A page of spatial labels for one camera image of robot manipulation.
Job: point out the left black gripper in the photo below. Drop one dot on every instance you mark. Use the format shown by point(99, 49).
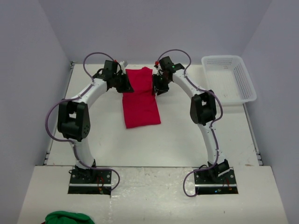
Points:
point(127, 87)

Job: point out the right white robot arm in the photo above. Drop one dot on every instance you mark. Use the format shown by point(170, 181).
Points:
point(203, 112)

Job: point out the white plastic basket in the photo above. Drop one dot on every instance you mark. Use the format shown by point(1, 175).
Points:
point(228, 77)

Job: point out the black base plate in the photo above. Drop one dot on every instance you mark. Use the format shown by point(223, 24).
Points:
point(225, 179)
point(93, 178)

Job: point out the red t shirt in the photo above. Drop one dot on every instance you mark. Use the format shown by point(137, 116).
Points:
point(140, 107)

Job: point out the green t shirt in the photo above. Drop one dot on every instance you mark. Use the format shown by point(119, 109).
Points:
point(68, 217)

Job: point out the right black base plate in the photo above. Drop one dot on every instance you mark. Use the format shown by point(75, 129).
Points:
point(225, 179)

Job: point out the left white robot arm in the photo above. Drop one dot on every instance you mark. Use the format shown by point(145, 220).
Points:
point(73, 115)

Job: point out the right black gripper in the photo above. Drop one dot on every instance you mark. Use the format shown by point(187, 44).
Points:
point(157, 87)

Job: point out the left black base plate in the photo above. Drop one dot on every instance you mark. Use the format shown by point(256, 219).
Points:
point(93, 178)

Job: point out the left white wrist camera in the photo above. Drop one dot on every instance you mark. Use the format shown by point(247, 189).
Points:
point(123, 65)

